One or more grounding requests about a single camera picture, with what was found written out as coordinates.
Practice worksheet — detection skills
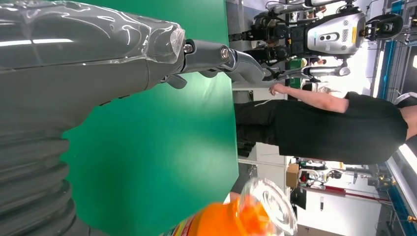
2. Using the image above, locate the orange detergent bottle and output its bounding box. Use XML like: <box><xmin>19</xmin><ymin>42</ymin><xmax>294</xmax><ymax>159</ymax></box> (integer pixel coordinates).
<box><xmin>159</xmin><ymin>177</ymin><xmax>298</xmax><ymax>236</ymax></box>

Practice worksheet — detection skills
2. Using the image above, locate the brown cardboard box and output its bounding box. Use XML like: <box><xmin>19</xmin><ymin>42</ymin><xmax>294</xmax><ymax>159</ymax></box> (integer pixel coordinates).
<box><xmin>286</xmin><ymin>163</ymin><xmax>300</xmax><ymax>189</ymax></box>

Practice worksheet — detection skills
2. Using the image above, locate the person in black shirt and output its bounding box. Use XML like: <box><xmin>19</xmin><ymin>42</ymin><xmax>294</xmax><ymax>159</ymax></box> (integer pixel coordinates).
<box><xmin>234</xmin><ymin>83</ymin><xmax>417</xmax><ymax>165</ymax></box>

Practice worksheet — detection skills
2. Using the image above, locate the silver background humanoid robot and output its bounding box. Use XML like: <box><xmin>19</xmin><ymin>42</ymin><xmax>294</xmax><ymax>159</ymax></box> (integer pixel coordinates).
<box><xmin>228</xmin><ymin>0</ymin><xmax>405</xmax><ymax>82</ymax></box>

